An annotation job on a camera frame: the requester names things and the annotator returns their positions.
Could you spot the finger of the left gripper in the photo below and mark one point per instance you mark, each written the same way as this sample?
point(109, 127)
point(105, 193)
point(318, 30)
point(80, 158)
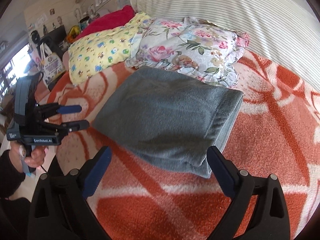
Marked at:
point(65, 109)
point(75, 126)

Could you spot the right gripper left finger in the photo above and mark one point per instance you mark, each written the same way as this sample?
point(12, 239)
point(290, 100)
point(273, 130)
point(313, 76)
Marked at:
point(59, 207)

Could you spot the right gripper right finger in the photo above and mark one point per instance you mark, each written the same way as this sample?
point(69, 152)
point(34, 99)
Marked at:
point(270, 218)

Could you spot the grey fleece pants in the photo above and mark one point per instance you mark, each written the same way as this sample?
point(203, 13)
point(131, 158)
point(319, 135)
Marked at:
point(169, 119)

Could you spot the person's left forearm black sleeve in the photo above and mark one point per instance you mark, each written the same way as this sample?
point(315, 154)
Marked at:
point(10, 177)

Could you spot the person's left hand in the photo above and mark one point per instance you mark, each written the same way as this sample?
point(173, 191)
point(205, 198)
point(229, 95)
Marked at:
point(18, 154)

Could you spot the white printed tote bag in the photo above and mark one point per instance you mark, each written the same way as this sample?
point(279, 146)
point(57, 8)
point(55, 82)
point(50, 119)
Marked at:
point(50, 64)

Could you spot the wooden framed window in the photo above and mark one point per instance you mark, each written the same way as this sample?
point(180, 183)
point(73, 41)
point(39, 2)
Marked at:
point(14, 69)

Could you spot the yellow cartoon print pillow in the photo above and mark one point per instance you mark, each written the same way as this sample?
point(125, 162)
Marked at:
point(97, 51)

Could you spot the red folded cloth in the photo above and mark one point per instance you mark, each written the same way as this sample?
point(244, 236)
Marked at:
point(109, 21)

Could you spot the floral folded cloth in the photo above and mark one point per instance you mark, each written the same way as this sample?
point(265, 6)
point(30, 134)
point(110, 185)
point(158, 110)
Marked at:
point(193, 47)

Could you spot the white striped bedding roll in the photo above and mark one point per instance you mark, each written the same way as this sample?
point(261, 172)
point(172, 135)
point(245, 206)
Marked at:
point(284, 31)

